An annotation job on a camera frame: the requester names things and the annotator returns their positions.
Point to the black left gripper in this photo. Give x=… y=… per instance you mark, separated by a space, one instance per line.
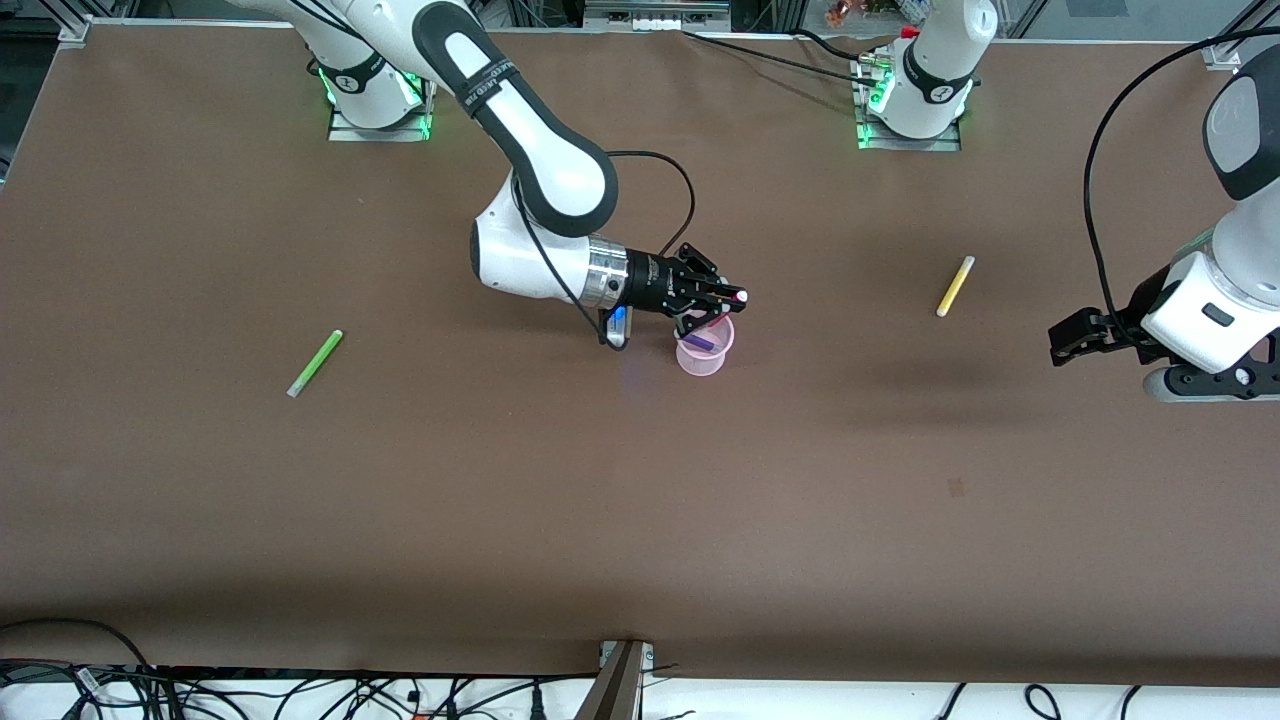
x=1122 y=325

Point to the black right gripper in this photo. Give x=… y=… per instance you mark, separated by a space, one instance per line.
x=652 y=283

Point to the pink highlighter pen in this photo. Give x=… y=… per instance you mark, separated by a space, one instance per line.
x=741 y=296

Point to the purple marker pen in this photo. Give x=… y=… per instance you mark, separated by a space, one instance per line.
x=700 y=342

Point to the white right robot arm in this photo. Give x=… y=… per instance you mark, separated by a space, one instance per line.
x=540 y=150

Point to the pink pen holder cup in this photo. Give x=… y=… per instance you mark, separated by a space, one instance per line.
x=705 y=366

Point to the yellow highlighter pen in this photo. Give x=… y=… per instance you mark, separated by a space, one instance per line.
x=955 y=287

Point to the green highlighter pen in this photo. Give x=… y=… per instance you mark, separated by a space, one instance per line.
x=315 y=364

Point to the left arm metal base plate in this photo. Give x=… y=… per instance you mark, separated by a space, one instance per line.
x=905 y=145

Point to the aluminium corner bracket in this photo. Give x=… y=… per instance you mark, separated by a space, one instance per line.
x=75 y=30
x=1222 y=55

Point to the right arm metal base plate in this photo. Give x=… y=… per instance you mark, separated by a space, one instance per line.
x=352 y=133

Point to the aluminium strut with bracket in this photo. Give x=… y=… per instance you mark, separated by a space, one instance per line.
x=615 y=685

